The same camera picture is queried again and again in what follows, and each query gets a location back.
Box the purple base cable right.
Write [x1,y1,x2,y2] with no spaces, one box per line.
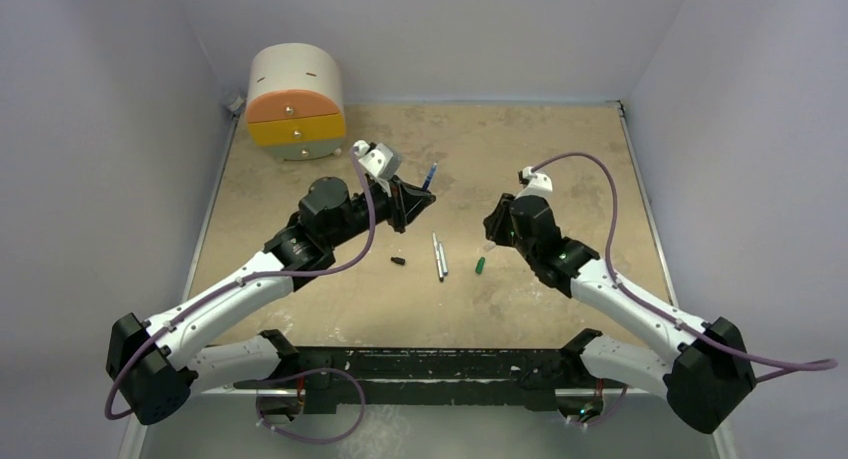
[563,376,629,431]

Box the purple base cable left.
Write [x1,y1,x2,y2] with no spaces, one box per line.
[254,364,369,445]

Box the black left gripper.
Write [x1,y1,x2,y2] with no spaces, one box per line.
[327,174,434,250]

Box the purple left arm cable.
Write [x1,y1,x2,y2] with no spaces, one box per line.
[103,147,379,422]

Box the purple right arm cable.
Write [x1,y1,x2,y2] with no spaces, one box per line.
[526,152,839,384]

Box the white marker blue tip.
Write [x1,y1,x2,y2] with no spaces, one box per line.
[437,241,449,278]

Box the small three-drawer pastel cabinet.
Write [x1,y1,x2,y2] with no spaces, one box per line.
[244,43,347,161]

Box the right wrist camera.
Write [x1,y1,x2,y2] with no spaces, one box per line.
[516,166,553,199]

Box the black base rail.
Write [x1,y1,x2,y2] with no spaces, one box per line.
[235,329,619,422]

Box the blue pen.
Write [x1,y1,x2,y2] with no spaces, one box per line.
[421,163,438,191]

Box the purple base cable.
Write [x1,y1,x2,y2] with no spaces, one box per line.
[563,376,629,431]
[254,364,369,445]

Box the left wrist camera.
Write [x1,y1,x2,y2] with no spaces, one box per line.
[353,140,402,180]

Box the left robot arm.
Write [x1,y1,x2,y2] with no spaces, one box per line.
[104,177,436,425]

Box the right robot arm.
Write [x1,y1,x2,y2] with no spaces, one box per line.
[483,194,756,434]

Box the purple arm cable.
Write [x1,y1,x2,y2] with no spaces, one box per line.
[526,152,839,384]
[103,147,379,422]

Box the white marker black tip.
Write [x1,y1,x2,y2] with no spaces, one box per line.
[431,232,445,282]

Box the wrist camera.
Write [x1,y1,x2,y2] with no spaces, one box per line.
[353,140,402,180]
[516,166,553,199]

